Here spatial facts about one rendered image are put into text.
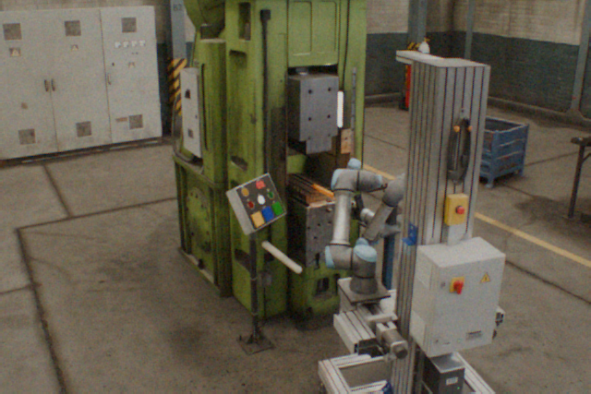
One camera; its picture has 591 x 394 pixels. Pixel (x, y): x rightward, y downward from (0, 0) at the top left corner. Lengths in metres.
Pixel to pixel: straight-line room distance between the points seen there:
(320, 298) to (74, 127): 5.35
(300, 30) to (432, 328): 2.07
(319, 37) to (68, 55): 5.20
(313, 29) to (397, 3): 8.19
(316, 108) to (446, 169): 1.39
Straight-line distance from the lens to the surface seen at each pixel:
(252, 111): 3.59
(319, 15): 3.75
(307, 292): 4.04
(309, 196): 3.79
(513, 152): 7.49
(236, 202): 3.29
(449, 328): 2.60
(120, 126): 8.69
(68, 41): 8.35
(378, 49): 11.60
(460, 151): 2.49
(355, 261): 2.87
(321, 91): 3.64
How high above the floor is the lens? 2.33
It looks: 19 degrees down
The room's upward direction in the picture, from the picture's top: straight up
